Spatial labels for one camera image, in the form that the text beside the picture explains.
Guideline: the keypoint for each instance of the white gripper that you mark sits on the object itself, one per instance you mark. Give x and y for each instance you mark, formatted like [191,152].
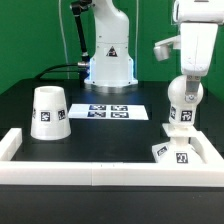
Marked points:
[197,44]

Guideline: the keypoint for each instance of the white lamp bulb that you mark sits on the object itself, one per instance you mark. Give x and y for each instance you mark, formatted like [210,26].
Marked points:
[182,105]

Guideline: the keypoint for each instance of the white lamp base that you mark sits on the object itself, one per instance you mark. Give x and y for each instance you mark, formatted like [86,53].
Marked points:
[178,150]

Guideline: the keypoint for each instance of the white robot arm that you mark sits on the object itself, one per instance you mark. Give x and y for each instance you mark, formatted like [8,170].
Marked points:
[111,66]

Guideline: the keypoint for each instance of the white lamp shade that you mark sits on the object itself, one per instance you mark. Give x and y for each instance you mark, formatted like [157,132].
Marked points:
[50,117]

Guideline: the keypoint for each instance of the white marker sheet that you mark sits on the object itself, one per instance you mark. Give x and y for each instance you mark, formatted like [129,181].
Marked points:
[109,112]

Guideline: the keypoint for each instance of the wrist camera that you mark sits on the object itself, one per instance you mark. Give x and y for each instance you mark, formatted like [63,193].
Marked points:
[163,48]

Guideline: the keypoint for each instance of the white U-shaped fence frame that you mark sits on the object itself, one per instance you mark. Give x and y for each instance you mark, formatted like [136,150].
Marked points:
[208,174]

